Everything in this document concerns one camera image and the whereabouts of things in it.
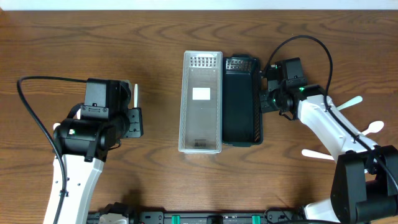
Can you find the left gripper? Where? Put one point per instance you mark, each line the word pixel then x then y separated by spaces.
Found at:
pixel 135 122

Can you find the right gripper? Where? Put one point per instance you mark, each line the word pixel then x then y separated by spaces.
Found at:
pixel 264 101

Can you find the black plastic basket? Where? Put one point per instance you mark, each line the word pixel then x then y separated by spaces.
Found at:
pixel 242 124

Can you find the white plastic spoon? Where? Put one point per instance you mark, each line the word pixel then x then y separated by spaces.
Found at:
pixel 55 125
pixel 78 114
pixel 374 127
pixel 136 95

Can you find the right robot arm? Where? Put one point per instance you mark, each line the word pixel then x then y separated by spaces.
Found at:
pixel 365 180

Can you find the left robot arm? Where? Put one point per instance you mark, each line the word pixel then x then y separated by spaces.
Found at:
pixel 84 144

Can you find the clear plastic basket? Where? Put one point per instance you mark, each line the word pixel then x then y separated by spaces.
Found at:
pixel 201 103

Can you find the black mounting rail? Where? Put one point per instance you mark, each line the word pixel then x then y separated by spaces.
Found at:
pixel 122 213

